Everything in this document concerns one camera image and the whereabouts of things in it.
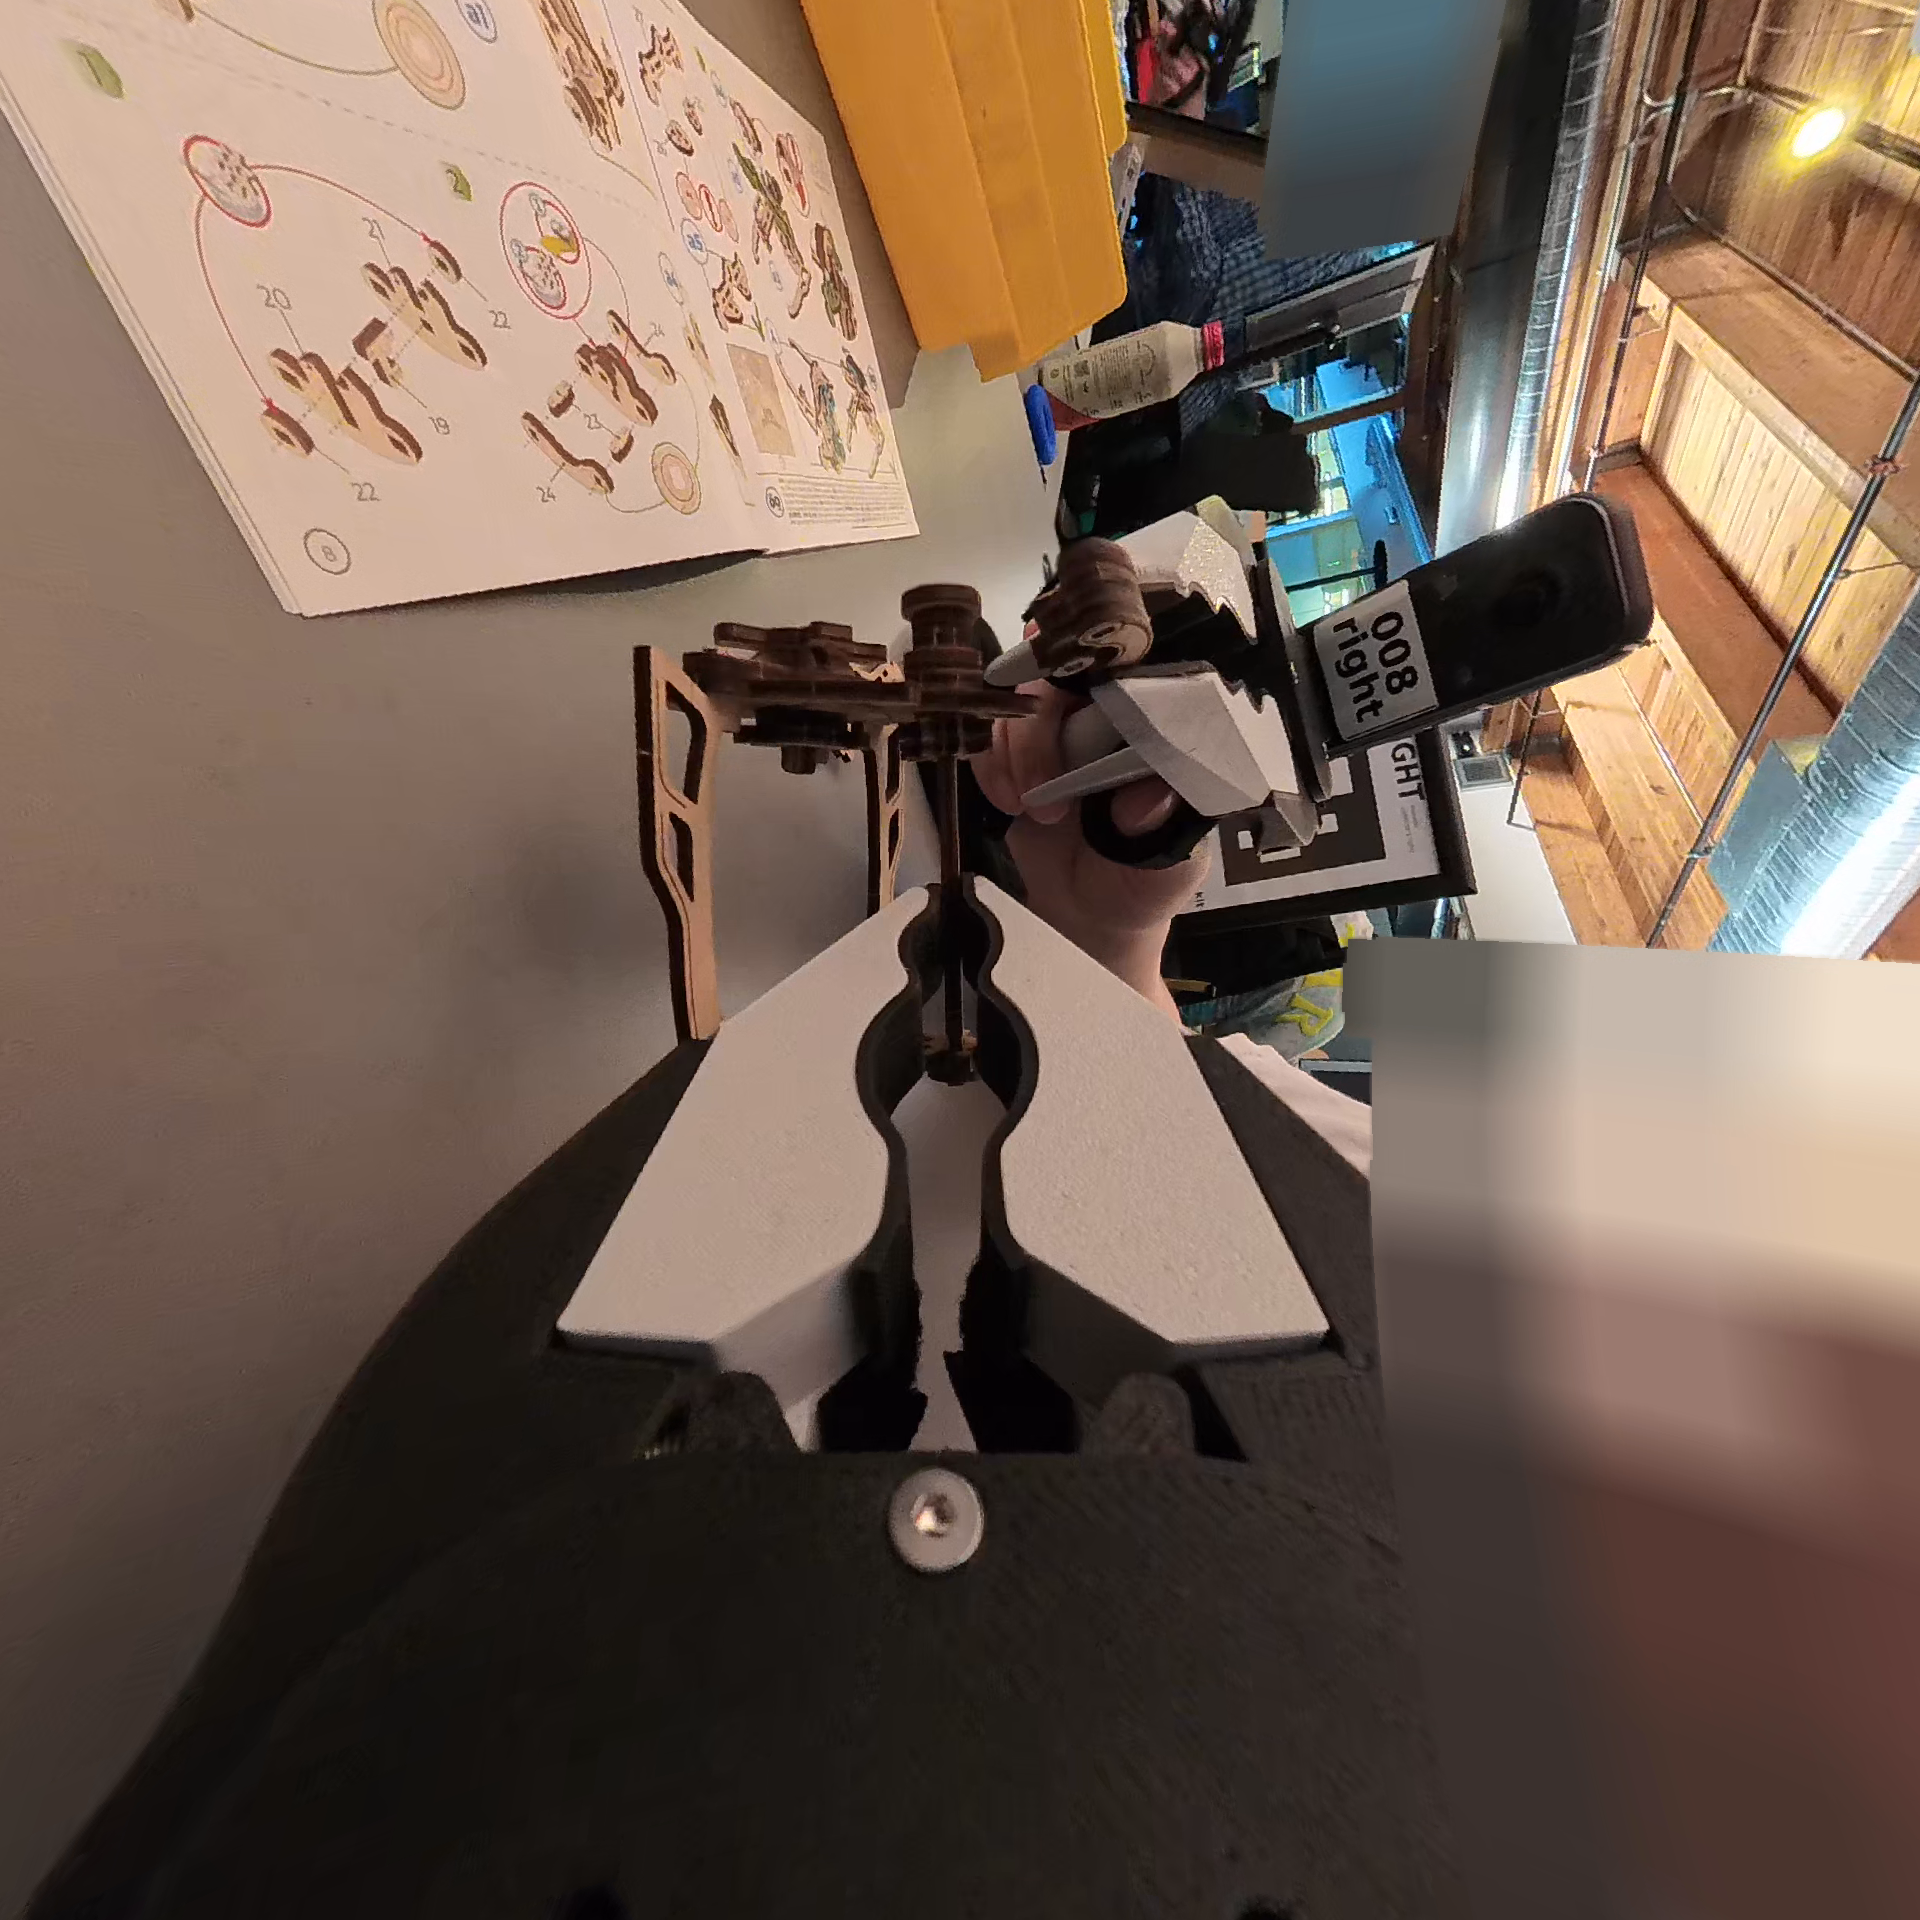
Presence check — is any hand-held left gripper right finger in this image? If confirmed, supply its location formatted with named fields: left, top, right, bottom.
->
left=971, top=876, right=1334, bottom=1371

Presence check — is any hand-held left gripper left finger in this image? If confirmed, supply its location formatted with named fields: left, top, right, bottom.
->
left=554, top=883, right=934, bottom=1417

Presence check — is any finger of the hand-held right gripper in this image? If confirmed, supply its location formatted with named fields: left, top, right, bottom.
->
left=980, top=635, right=1299, bottom=823
left=1130, top=509, right=1294, bottom=697

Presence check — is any brown wooden wheel part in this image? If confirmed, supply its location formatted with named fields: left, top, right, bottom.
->
left=1023, top=536, right=1159, bottom=690

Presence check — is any brown wooden model frame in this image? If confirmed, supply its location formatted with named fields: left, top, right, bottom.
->
left=631, top=582, right=1053, bottom=1082

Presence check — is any person's right hand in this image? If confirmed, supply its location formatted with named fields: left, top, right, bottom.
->
left=971, top=704, right=1200, bottom=1015

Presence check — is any white plastic bottle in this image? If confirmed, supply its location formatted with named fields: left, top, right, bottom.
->
left=1036, top=317, right=1248, bottom=430

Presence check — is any yellow plastic bin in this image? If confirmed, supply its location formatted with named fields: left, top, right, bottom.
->
left=798, top=0, right=1134, bottom=387

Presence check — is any printed instruction booklet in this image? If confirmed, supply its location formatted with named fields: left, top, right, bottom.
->
left=0, top=0, right=919, bottom=618

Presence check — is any silver ventilation duct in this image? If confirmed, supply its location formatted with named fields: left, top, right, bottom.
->
left=1495, top=0, right=1614, bottom=526

